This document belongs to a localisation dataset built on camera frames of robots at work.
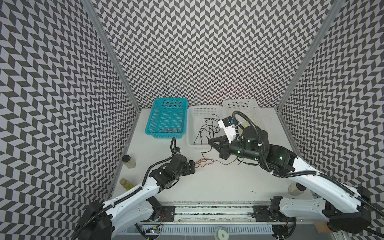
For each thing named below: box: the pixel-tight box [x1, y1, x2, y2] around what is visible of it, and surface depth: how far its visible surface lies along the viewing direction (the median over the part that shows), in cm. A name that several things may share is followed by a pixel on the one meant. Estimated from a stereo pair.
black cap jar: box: [122, 154, 136, 169], surface depth 86 cm
